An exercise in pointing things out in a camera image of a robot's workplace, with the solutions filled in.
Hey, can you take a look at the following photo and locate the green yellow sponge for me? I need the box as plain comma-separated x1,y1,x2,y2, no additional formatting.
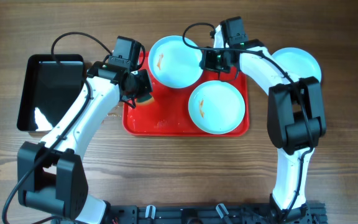
136,93,154,105

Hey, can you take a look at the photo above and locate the light blue plate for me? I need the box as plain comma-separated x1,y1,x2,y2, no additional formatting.
272,47,322,82
148,35,203,89
188,80,246,134

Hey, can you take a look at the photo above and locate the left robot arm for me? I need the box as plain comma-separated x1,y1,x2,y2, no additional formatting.
14,62,152,223

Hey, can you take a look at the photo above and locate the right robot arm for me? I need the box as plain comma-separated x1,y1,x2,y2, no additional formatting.
201,21,327,223

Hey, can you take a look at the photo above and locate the red plastic tray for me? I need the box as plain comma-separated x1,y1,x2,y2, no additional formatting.
122,50,250,138

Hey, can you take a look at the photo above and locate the black water basin tray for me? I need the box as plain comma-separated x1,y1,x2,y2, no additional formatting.
17,54,85,132

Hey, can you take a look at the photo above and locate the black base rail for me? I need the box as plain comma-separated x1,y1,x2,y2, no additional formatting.
104,202,328,224

